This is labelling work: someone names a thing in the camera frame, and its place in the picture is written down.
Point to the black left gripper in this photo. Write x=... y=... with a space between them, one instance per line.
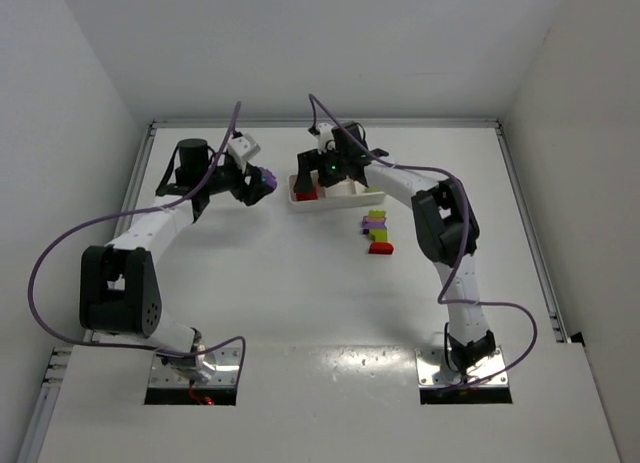
x=248 y=184

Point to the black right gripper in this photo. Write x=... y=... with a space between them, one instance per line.
x=323 y=165

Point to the purple flower lego brick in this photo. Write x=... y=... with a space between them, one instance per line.
x=268 y=180

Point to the purple butterfly lego brick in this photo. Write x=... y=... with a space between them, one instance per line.
x=369 y=226

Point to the red rounded lego brick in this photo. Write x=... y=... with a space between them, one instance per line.
x=381 y=248

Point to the green rounded lego brick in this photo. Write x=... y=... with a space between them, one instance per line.
x=378 y=236

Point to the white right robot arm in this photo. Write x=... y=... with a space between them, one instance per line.
x=445 y=227

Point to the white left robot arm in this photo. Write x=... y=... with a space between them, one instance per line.
x=119 y=291

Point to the white three-compartment tray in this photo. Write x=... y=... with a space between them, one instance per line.
x=346 y=194

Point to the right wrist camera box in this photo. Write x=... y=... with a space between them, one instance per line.
x=323 y=133

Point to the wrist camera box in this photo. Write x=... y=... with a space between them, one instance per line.
x=242 y=149
x=323 y=133

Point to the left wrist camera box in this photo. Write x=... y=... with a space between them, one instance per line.
x=242 y=149

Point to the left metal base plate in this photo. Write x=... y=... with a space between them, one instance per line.
x=216 y=370

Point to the aluminium table edge rail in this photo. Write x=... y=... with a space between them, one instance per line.
x=260 y=334

